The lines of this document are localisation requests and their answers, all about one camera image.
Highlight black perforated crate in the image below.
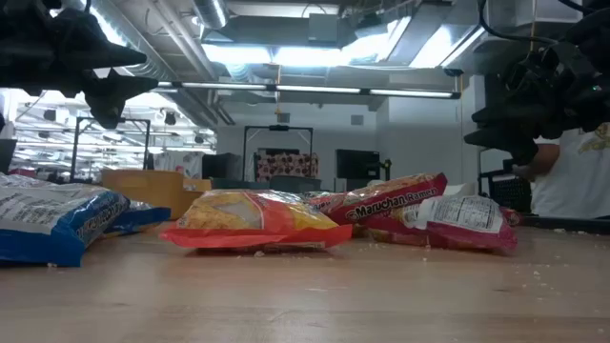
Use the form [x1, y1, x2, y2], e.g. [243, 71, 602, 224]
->
[478, 161, 533, 214]

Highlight orange chicken noodle pack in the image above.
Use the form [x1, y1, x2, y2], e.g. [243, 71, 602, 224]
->
[159, 189, 354, 252]

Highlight black box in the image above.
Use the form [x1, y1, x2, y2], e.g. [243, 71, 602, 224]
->
[201, 152, 244, 181]

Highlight black metal stand frame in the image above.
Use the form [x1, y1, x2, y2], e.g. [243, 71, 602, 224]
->
[70, 116, 152, 183]
[241, 124, 315, 182]

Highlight person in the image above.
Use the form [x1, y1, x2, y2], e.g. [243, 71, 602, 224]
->
[529, 121, 610, 220]

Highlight yellow plastic bin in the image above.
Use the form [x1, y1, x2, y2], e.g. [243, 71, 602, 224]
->
[100, 169, 214, 221]

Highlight cherry patterned bag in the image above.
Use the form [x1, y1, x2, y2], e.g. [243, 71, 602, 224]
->
[255, 151, 319, 182]

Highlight blue soy sauce noodle pack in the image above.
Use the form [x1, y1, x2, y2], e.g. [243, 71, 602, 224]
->
[0, 171, 131, 268]
[102, 199, 173, 239]

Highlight black adjacent table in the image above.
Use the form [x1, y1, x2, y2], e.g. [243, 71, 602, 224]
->
[518, 212, 610, 235]

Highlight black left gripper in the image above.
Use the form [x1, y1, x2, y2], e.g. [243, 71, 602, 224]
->
[0, 0, 159, 130]

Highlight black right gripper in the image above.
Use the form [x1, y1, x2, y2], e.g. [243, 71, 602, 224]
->
[464, 28, 610, 166]

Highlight white printed cloth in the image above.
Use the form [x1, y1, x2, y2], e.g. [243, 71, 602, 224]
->
[152, 151, 205, 180]

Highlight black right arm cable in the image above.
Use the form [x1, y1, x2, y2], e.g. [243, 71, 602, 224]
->
[478, 0, 559, 47]

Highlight person's forearm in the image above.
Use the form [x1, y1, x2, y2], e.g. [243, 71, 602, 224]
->
[528, 141, 561, 178]

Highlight silver ventilation duct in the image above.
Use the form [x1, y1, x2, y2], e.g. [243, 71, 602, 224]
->
[193, 0, 229, 30]

